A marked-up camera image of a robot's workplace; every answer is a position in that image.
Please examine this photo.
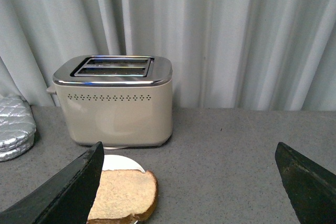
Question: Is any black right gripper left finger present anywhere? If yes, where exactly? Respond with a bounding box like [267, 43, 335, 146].
[1, 142, 104, 223]

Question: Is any silver quilted oven mitt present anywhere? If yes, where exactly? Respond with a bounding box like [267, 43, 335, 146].
[1, 95, 36, 162]

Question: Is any white curtain backdrop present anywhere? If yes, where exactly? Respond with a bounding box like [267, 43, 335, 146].
[1, 0, 335, 111]

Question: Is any slice of bread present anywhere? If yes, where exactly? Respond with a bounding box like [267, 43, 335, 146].
[87, 169, 158, 223]

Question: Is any white plate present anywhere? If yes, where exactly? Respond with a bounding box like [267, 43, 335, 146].
[102, 155, 145, 173]

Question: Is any cream two-slot toaster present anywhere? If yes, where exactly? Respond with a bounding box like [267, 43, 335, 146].
[48, 55, 173, 148]

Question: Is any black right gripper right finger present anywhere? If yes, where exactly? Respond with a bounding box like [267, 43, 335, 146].
[275, 142, 335, 223]

